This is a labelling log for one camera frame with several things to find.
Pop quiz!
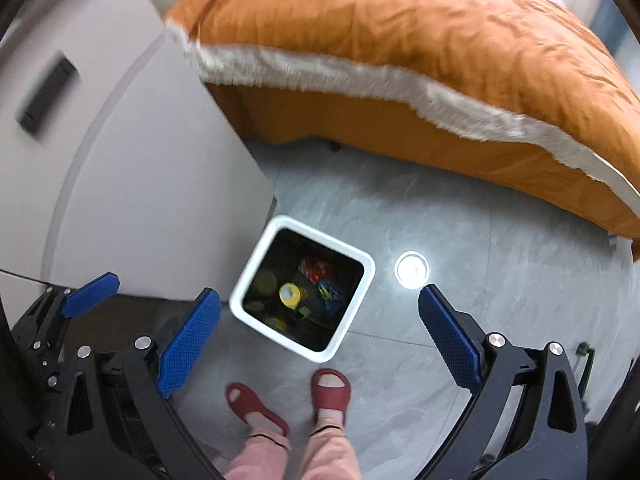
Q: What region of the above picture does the white square trash bin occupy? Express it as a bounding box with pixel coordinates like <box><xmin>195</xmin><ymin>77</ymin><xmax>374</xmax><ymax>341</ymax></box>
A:
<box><xmin>229</xmin><ymin>215</ymin><xmax>376</xmax><ymax>364</ymax></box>

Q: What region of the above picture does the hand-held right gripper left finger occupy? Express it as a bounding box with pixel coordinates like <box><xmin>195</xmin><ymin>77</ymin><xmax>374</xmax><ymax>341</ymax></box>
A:
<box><xmin>52</xmin><ymin>287</ymin><xmax>227</xmax><ymax>480</ymax></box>

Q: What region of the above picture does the person's leg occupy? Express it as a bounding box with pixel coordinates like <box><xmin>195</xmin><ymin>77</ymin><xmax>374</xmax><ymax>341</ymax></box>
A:
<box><xmin>221</xmin><ymin>412</ymin><xmax>293</xmax><ymax>480</ymax></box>
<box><xmin>305</xmin><ymin>407</ymin><xmax>363</xmax><ymax>480</ymax></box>

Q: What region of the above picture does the yellow round cup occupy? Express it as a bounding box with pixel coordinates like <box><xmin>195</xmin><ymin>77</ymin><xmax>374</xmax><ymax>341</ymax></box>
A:
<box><xmin>278</xmin><ymin>282</ymin><xmax>302</xmax><ymax>309</ymax></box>

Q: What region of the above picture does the blue crumpled wrapper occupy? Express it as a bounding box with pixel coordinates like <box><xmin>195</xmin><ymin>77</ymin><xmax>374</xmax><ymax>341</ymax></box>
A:
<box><xmin>317</xmin><ymin>280</ymin><xmax>347</xmax><ymax>313</ymax></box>

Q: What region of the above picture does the white wardrobe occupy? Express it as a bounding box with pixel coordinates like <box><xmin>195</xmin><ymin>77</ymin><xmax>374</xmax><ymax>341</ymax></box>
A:
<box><xmin>0</xmin><ymin>0</ymin><xmax>277</xmax><ymax>302</ymax></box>

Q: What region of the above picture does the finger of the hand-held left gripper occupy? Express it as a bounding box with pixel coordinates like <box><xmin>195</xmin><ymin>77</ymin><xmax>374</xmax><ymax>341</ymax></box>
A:
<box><xmin>9</xmin><ymin>272</ymin><xmax>121</xmax><ymax>392</ymax></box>

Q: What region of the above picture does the red slipper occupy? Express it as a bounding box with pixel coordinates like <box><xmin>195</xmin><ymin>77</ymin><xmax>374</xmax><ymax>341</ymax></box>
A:
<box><xmin>225</xmin><ymin>382</ymin><xmax>291</xmax><ymax>437</ymax></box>
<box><xmin>310</xmin><ymin>368</ymin><xmax>352</xmax><ymax>428</ymax></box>

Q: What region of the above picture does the black recessed wardrobe handle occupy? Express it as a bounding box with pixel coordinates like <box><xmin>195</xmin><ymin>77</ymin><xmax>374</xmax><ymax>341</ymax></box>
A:
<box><xmin>16</xmin><ymin>54</ymin><xmax>79</xmax><ymax>137</ymax></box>

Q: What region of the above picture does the bed with orange blanket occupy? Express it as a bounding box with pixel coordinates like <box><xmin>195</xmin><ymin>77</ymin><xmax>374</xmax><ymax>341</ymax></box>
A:
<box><xmin>165</xmin><ymin>0</ymin><xmax>640</xmax><ymax>206</ymax></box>

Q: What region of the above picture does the red crumpled wrapper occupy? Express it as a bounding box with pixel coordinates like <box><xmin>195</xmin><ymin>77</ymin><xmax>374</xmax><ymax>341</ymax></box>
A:
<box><xmin>298</xmin><ymin>256</ymin><xmax>333</xmax><ymax>283</ymax></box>

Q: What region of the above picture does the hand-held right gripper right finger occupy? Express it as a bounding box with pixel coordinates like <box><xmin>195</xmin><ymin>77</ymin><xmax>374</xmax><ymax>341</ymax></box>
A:
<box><xmin>416</xmin><ymin>284</ymin><xmax>590</xmax><ymax>480</ymax></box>

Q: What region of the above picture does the orange bed base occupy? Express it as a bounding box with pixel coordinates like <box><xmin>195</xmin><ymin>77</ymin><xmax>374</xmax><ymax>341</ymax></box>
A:
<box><xmin>206</xmin><ymin>82</ymin><xmax>640</xmax><ymax>262</ymax></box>

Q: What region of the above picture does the person's right leg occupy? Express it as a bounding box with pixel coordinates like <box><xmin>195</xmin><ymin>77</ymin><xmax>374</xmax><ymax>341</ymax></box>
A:
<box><xmin>305</xmin><ymin>407</ymin><xmax>363</xmax><ymax>480</ymax></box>

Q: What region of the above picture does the person's left leg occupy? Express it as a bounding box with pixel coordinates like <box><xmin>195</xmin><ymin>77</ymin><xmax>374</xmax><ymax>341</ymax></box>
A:
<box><xmin>221</xmin><ymin>412</ymin><xmax>293</xmax><ymax>480</ymax></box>

